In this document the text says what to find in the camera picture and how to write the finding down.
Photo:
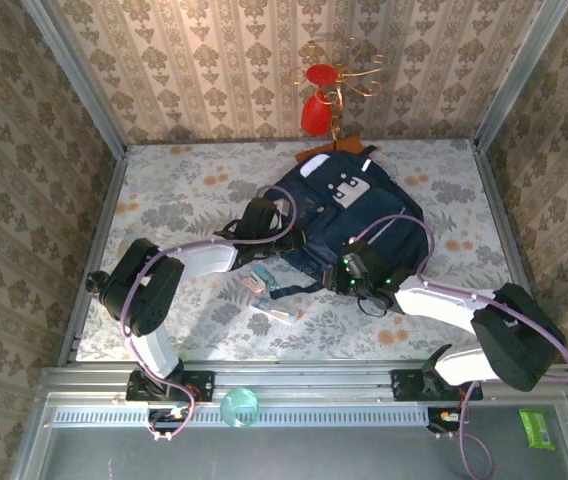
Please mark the black lidded small jar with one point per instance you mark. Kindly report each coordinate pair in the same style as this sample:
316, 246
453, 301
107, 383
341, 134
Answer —
94, 281

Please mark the red bell ornament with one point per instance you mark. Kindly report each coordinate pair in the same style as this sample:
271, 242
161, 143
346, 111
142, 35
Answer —
315, 117

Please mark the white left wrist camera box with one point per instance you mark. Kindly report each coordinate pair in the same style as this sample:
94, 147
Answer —
280, 212

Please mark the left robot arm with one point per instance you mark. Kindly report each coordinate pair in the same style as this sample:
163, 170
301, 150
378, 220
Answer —
139, 290

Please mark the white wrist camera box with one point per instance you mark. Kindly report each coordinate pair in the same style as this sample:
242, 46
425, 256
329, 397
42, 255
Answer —
280, 212
356, 265

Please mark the teal translucent tape roll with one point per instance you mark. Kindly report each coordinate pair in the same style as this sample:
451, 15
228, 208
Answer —
239, 407

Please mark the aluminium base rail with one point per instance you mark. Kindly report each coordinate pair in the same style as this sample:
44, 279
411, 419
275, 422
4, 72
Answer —
304, 380

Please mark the navy blue backpack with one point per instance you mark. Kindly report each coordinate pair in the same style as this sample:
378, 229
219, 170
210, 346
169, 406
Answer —
364, 215

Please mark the aluminium frame post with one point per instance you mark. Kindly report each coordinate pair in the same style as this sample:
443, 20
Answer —
79, 80
519, 75

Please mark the green packet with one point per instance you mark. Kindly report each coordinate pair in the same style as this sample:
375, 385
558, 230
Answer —
536, 430

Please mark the pink stapler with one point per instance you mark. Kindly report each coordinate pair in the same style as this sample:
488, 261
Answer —
253, 285

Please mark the clear pen pack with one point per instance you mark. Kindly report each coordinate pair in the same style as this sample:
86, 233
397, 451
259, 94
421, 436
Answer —
274, 310

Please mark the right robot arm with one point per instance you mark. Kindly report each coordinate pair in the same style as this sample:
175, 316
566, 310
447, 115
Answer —
439, 305

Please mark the red and gold ornament stand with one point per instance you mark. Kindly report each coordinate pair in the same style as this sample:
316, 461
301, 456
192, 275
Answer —
336, 146

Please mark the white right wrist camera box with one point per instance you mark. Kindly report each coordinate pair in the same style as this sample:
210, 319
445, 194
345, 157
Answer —
356, 265

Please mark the red round ornament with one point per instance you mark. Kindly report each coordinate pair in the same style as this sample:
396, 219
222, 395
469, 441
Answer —
322, 74

